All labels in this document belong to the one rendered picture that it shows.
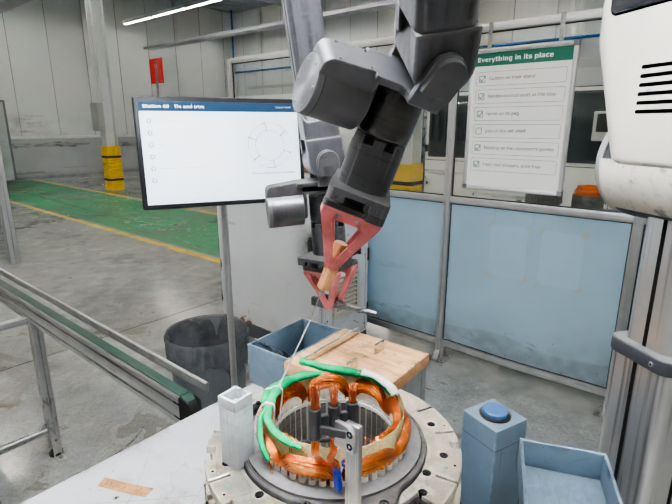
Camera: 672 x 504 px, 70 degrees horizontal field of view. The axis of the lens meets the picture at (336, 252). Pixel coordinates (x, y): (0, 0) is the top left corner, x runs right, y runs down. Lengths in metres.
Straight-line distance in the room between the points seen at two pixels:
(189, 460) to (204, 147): 0.90
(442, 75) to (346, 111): 0.09
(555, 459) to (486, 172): 2.22
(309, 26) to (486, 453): 0.70
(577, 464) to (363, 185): 0.49
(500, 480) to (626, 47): 0.66
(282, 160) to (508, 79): 1.53
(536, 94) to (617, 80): 1.97
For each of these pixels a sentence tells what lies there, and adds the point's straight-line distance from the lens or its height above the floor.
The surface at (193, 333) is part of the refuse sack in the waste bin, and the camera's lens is 2.53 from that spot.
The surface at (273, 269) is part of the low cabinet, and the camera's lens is 3.19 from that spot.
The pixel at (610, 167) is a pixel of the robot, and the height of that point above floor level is 1.43.
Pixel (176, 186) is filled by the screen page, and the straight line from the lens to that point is 1.57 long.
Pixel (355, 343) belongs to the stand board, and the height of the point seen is 1.06.
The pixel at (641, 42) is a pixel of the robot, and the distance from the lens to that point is 0.78.
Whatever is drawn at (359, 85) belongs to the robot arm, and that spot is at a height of 1.52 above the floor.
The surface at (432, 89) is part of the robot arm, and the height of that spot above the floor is 1.52.
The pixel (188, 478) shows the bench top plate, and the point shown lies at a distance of 1.14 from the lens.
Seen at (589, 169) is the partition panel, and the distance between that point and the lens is 2.73.
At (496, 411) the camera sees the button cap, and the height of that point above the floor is 1.04.
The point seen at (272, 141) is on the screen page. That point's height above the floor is 1.43.
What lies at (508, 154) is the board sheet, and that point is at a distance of 2.80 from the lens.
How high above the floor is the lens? 1.49
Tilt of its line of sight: 15 degrees down
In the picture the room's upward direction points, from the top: straight up
